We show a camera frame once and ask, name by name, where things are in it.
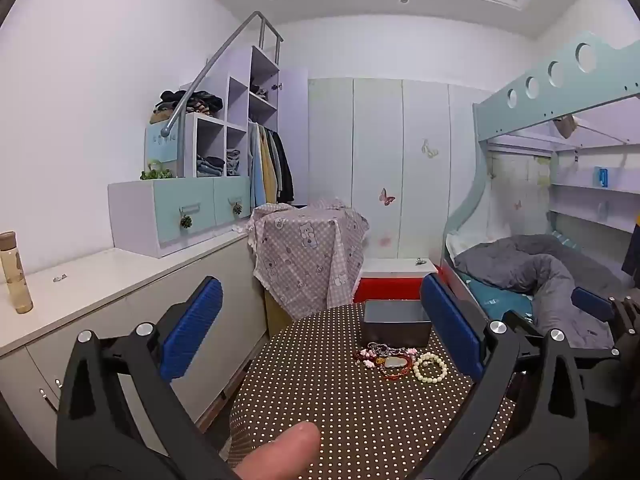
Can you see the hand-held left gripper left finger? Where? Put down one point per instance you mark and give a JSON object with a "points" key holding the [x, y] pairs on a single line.
{"points": [[195, 325]]}

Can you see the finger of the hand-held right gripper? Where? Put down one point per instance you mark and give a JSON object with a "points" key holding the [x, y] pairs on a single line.
{"points": [[522, 327], [592, 305]]}

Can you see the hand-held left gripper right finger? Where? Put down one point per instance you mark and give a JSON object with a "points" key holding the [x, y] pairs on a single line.
{"points": [[450, 325]]}

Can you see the dark metal box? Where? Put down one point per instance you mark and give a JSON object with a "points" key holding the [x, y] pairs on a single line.
{"points": [[395, 327]]}

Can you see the pale stone pendant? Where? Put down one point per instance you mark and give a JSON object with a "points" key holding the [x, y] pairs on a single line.
{"points": [[395, 362]]}

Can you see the person's left hand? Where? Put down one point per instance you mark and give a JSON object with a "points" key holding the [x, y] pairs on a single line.
{"points": [[285, 452]]}

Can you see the teal bedsheet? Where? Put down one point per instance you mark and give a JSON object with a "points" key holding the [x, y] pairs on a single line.
{"points": [[495, 297]]}

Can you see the grey duvet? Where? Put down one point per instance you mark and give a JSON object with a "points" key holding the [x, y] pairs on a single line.
{"points": [[525, 265]]}

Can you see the red box with white lid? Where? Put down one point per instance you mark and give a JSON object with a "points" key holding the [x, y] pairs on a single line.
{"points": [[390, 290]]}

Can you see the long white low cabinet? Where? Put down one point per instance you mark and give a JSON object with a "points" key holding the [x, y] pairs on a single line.
{"points": [[125, 310]]}

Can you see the pinecone drawer ornament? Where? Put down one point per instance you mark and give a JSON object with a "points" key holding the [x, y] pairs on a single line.
{"points": [[237, 208], [186, 221]]}

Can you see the stair cabinet with teal drawers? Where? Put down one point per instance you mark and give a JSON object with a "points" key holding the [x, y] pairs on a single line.
{"points": [[165, 215]]}

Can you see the small blue box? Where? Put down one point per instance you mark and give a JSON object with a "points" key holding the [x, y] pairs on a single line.
{"points": [[602, 177]]}

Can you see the pink bear print cloth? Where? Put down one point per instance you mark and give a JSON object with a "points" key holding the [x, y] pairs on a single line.
{"points": [[305, 255]]}

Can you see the red butterfly sticker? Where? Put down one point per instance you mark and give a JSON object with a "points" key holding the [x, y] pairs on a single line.
{"points": [[386, 196]]}

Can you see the green plant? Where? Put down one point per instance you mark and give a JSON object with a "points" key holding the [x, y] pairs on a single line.
{"points": [[157, 174]]}

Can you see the folded jeans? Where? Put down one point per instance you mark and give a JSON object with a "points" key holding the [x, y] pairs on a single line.
{"points": [[210, 166], [233, 162]]}

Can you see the pale yellow butterfly sticker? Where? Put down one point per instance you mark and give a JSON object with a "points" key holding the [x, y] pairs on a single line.
{"points": [[430, 149]]}

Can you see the hanging clothes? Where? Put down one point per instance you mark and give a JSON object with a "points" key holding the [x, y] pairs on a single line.
{"points": [[272, 165]]}

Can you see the beige drink bottle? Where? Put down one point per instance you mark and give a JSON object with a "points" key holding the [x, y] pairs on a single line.
{"points": [[15, 275]]}

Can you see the white wardrobe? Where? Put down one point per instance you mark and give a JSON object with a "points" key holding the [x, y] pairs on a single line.
{"points": [[380, 135]]}

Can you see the teal bunk bed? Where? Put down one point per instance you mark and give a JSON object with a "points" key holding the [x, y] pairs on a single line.
{"points": [[525, 110]]}

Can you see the pile of dark clothes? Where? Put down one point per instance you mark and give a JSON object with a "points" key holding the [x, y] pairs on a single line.
{"points": [[197, 100]]}

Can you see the grey metal handrail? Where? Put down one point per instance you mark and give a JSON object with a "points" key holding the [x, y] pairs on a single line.
{"points": [[220, 55]]}

